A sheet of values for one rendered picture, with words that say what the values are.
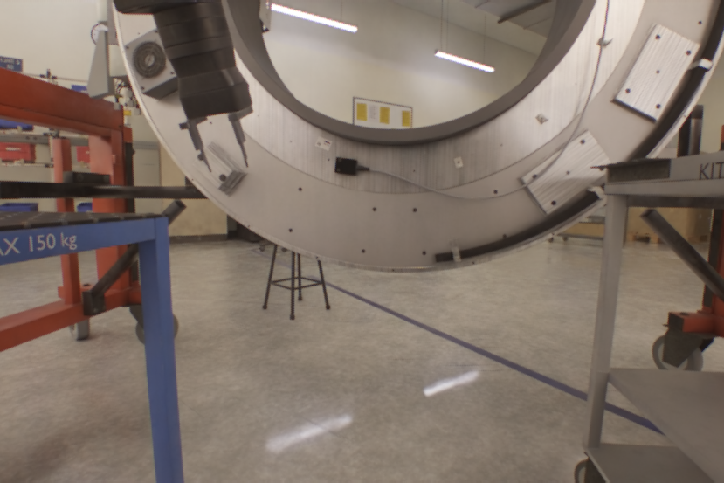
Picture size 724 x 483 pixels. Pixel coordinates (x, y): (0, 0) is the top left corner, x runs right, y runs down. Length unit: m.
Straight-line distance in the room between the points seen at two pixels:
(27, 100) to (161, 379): 1.03
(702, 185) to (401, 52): 7.39
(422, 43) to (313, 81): 2.56
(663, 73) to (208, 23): 0.86
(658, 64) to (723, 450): 0.71
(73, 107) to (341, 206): 1.02
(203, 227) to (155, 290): 4.77
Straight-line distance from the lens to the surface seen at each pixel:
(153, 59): 1.04
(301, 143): 0.90
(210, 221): 5.37
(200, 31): 0.47
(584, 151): 0.93
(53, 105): 1.53
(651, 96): 1.00
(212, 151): 0.94
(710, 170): 0.62
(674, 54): 1.04
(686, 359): 1.73
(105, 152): 1.70
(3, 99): 1.43
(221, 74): 0.48
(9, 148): 5.20
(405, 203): 0.86
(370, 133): 0.82
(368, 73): 7.29
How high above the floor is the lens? 0.63
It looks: 7 degrees down
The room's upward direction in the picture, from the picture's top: 1 degrees clockwise
